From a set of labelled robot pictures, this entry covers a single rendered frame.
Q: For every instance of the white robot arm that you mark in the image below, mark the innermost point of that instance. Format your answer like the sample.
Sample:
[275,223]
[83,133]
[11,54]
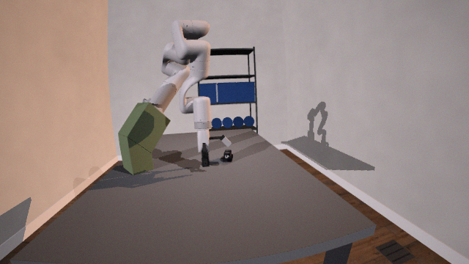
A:
[197,53]

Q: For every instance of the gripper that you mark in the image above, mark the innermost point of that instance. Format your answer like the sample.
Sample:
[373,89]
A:
[204,137]

